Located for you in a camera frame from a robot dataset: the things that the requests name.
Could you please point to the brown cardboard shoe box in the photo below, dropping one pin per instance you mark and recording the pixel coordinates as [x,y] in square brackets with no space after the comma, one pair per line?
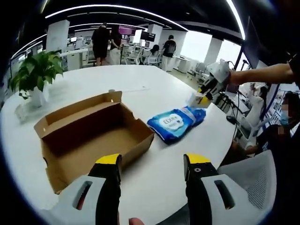
[93,138]

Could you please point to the blue wet wipes pack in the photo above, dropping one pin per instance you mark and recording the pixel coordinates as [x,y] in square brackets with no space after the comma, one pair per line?
[168,124]

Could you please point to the potted green plant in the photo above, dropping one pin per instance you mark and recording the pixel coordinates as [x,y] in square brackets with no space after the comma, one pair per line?
[37,70]

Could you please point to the grey mesh office chair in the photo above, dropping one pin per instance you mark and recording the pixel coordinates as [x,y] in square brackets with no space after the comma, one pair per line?
[253,175]

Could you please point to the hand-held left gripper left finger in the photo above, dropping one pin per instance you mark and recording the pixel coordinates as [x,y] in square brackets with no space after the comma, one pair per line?
[105,187]

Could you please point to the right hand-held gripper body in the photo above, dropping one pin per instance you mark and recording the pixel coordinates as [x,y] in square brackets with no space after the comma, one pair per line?
[219,72]

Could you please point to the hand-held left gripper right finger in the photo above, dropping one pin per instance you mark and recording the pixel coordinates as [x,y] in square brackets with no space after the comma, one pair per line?
[199,185]

